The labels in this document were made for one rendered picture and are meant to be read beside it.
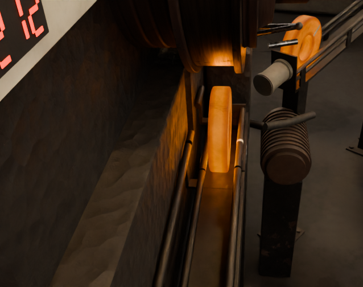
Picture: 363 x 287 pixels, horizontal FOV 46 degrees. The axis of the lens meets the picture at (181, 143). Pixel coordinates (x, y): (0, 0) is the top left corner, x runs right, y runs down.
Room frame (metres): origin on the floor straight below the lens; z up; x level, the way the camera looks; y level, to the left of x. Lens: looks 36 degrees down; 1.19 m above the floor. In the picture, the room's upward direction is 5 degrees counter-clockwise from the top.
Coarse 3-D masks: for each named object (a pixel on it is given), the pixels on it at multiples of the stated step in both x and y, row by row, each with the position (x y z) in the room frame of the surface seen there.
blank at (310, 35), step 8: (304, 16) 1.07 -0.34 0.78; (304, 24) 1.03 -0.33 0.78; (312, 24) 1.06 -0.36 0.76; (320, 24) 1.09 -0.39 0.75; (288, 32) 1.02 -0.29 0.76; (296, 32) 1.01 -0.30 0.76; (304, 32) 1.03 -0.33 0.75; (312, 32) 1.06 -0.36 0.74; (320, 32) 1.09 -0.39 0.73; (304, 40) 1.09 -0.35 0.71; (312, 40) 1.07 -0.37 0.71; (320, 40) 1.10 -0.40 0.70; (280, 48) 1.02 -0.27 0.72; (288, 48) 1.00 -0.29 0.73; (296, 48) 1.01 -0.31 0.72; (304, 48) 1.08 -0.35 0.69; (312, 48) 1.07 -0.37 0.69; (304, 56) 1.06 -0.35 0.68
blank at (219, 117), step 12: (216, 96) 0.64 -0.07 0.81; (228, 96) 0.64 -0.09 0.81; (216, 108) 0.62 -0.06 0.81; (228, 108) 0.62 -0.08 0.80; (216, 120) 0.60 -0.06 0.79; (228, 120) 0.62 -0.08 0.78; (216, 132) 0.59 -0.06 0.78; (228, 132) 0.61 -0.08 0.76; (216, 144) 0.58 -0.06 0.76; (228, 144) 0.61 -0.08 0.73; (216, 156) 0.58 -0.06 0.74; (228, 156) 0.61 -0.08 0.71; (216, 168) 0.59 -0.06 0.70; (228, 168) 0.61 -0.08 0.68
